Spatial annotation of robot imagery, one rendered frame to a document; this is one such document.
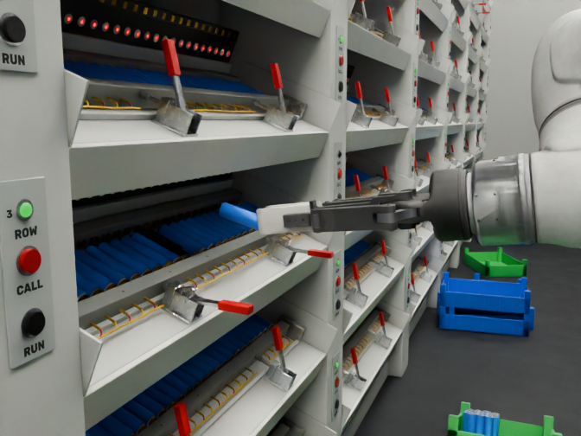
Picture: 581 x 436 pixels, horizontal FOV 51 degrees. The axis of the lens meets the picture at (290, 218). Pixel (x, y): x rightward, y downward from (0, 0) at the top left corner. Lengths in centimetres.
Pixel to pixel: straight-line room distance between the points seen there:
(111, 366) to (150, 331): 7
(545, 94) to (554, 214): 15
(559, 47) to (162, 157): 42
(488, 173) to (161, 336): 35
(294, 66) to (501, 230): 53
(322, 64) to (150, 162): 51
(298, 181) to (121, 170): 54
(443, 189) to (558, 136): 12
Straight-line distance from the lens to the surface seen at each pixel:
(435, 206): 61
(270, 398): 90
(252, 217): 71
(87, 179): 50
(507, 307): 223
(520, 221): 61
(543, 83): 70
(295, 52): 103
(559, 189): 60
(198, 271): 72
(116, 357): 56
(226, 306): 62
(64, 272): 47
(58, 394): 49
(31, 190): 43
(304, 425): 115
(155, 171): 57
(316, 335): 107
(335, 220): 63
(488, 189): 60
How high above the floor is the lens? 73
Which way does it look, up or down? 9 degrees down
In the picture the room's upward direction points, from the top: straight up
